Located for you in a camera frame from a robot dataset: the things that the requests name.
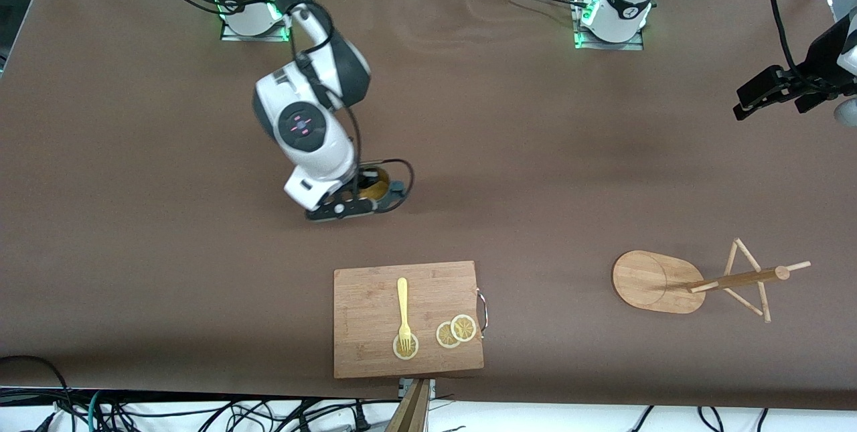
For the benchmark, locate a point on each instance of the wooden mug rack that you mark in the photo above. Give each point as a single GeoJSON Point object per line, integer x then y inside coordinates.
{"type": "Point", "coordinates": [646, 281]}

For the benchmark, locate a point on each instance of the dark teal mug yellow inside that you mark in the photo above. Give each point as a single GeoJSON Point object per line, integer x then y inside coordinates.
{"type": "Point", "coordinates": [380, 187]}

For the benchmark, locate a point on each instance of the metal post bracket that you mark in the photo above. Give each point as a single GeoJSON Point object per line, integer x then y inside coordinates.
{"type": "Point", "coordinates": [432, 388]}

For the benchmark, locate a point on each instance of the brown table cloth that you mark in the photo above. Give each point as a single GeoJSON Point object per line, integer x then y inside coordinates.
{"type": "Point", "coordinates": [201, 284]}

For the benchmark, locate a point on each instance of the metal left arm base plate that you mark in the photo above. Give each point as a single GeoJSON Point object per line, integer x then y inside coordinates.
{"type": "Point", "coordinates": [633, 45]}

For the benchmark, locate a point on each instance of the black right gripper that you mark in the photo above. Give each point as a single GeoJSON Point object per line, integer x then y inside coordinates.
{"type": "Point", "coordinates": [367, 182]}

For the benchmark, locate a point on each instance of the wooden post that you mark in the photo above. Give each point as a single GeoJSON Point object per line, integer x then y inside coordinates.
{"type": "Point", "coordinates": [410, 415]}

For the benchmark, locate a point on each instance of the lemon slice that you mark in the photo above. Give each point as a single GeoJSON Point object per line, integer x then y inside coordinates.
{"type": "Point", "coordinates": [412, 350]}
{"type": "Point", "coordinates": [463, 328]}
{"type": "Point", "coordinates": [443, 337]}

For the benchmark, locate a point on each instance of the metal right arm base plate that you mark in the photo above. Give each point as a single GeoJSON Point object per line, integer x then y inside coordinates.
{"type": "Point", "coordinates": [268, 37]}

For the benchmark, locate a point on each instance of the yellow plastic fork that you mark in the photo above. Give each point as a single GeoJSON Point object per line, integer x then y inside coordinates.
{"type": "Point", "coordinates": [402, 298]}

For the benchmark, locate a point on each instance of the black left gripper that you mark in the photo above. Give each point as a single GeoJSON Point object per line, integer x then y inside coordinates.
{"type": "Point", "coordinates": [821, 59]}

